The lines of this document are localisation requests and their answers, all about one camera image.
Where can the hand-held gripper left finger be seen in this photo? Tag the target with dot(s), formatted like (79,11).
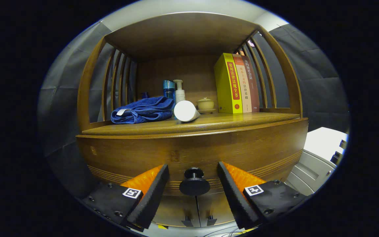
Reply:
(153,197)

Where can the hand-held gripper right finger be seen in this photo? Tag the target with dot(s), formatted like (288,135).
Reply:
(234,197)

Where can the black round drawer knob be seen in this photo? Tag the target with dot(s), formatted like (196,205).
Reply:
(194,184)

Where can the wooden drawer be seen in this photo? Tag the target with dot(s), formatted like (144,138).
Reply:
(192,148)

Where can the white green-print tube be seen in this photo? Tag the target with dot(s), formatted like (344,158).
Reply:
(185,111)

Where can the wooden cabinet door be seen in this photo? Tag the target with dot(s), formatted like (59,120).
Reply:
(219,207)
(173,210)

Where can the wooden countertop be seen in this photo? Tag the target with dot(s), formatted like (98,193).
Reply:
(225,120)

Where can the white drawer unit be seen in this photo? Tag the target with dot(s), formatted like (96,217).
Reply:
(321,141)

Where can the wooden cabinet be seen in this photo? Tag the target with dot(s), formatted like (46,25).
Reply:
(176,33)

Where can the blue folded towel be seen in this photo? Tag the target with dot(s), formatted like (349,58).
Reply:
(143,110)

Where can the yellow saucer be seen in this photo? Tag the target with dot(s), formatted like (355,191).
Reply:
(208,111)

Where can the yellow lidded teacup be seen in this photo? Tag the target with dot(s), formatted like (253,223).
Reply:
(206,103)

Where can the small white blue-capped bottle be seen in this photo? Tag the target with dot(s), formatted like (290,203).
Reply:
(145,95)

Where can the white pump bottle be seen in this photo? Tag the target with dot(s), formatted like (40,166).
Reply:
(179,92)

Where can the black block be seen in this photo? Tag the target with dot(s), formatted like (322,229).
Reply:
(342,144)
(336,158)

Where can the tall blue bottle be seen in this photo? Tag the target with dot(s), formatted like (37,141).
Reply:
(168,87)

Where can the thick yellow book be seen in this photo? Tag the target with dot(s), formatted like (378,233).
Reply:
(224,85)

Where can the cream orange book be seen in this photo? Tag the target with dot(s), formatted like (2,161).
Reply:
(243,85)

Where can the brown book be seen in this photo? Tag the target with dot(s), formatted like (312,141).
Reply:
(253,85)

